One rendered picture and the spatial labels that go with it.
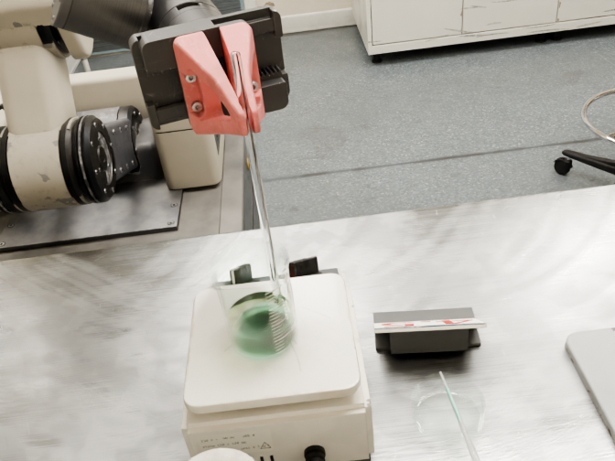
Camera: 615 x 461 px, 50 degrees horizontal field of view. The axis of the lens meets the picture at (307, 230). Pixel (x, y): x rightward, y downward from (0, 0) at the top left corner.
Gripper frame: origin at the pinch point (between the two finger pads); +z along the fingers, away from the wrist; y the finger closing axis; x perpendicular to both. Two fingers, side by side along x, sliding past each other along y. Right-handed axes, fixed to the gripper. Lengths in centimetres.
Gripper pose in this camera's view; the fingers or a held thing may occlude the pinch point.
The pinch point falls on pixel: (246, 118)
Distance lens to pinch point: 39.8
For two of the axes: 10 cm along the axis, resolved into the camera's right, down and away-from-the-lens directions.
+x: 1.0, 7.9, 6.0
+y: 9.3, -2.8, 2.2
